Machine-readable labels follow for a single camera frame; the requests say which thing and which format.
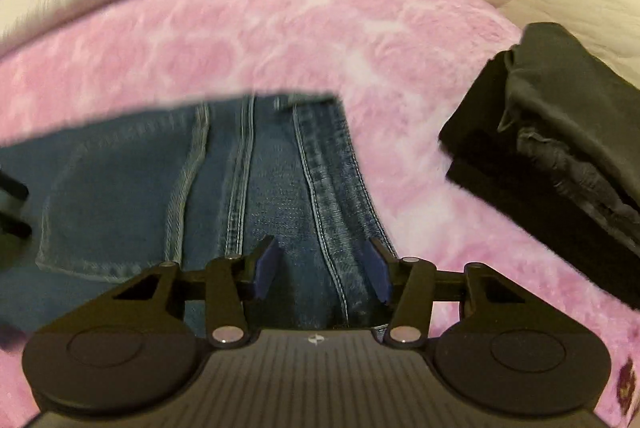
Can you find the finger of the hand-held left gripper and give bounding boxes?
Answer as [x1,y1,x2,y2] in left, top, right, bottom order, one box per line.
[0,167,34,271]

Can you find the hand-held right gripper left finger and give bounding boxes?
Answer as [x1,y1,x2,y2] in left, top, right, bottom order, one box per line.
[112,235,281,350]

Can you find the black folded garment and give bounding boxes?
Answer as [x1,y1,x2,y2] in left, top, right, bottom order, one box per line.
[439,51,640,309]

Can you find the pink patterned blanket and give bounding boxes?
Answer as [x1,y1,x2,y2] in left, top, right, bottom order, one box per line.
[0,0,640,428]

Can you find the blue denim jeans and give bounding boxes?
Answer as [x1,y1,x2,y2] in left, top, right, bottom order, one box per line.
[0,89,401,339]

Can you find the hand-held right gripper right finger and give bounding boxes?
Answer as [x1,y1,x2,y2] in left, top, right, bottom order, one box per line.
[368,237,527,350]

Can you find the dark grey folded garment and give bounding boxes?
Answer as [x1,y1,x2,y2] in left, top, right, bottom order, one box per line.
[497,22,640,259]

